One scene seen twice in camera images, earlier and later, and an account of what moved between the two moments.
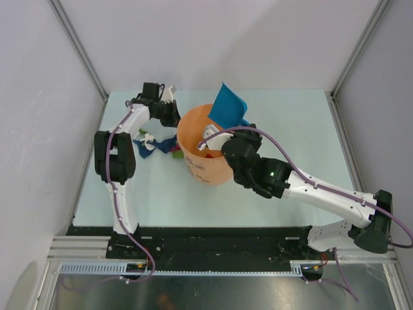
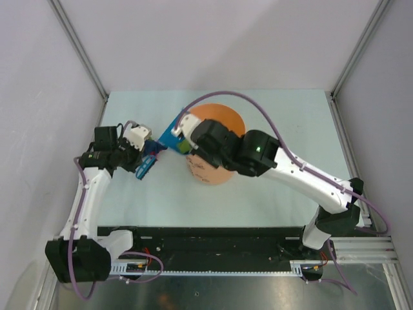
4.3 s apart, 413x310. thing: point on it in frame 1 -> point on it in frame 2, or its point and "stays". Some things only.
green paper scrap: x=178 y=154 -> x=185 y=146
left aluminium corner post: x=80 y=48 stays
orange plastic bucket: x=206 y=165 stays
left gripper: x=174 y=119 -> x=133 y=166
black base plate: x=187 y=249 stays
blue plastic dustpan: x=228 y=108 -> x=168 y=139
